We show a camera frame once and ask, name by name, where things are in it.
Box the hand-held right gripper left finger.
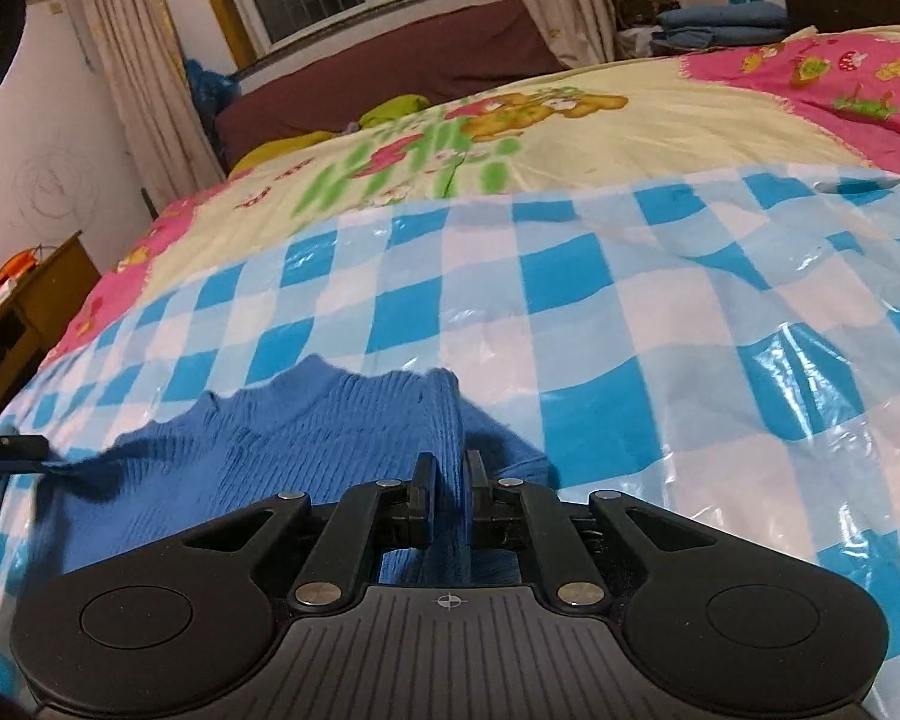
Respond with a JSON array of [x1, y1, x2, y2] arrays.
[[166, 454, 442, 611]]

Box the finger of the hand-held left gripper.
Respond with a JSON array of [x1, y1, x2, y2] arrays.
[[0, 411, 47, 460], [0, 457, 46, 496]]

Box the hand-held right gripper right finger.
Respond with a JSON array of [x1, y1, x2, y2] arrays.
[[463, 450, 732, 608]]

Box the blue striped knit sweater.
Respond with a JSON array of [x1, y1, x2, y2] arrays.
[[30, 355, 560, 593]]

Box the folded blue clothes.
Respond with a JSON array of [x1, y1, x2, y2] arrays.
[[656, 1, 788, 47]]

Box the wooden desk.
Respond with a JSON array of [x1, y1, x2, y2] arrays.
[[0, 232, 102, 421]]

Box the orange item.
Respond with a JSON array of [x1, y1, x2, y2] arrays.
[[0, 247, 40, 280]]

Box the blue checkered plastic sheet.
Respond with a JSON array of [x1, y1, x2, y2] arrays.
[[0, 165, 900, 720]]

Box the yellow-green cloth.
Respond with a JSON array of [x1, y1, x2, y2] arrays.
[[231, 130, 340, 175]]

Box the green cloth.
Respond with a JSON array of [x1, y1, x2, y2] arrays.
[[358, 94, 432, 133]]

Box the blue plastic bag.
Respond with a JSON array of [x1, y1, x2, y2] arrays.
[[184, 56, 241, 152]]

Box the cartoon printed blanket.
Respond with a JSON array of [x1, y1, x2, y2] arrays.
[[60, 26, 900, 361]]

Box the brown patterned bag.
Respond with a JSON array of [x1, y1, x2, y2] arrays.
[[615, 0, 680, 28]]

